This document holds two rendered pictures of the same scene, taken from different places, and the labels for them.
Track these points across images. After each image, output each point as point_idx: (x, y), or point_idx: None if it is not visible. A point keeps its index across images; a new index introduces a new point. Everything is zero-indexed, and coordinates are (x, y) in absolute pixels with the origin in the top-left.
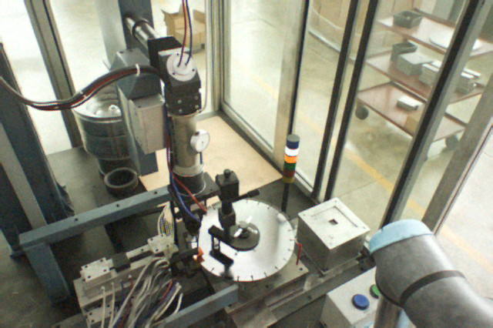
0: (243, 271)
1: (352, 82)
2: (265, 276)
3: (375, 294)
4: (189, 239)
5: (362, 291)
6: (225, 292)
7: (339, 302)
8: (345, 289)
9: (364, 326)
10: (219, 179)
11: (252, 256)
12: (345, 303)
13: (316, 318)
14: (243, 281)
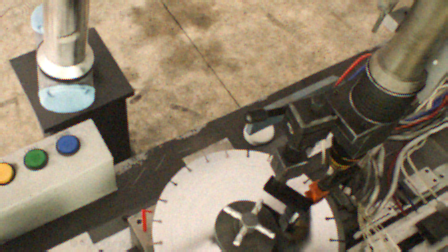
0: (240, 164)
1: None
2: (207, 155)
3: (43, 152)
4: (339, 222)
5: (59, 160)
6: (267, 107)
7: (98, 144)
8: (83, 164)
9: (82, 89)
10: (327, 104)
11: (227, 190)
12: (90, 143)
13: (120, 191)
14: (239, 150)
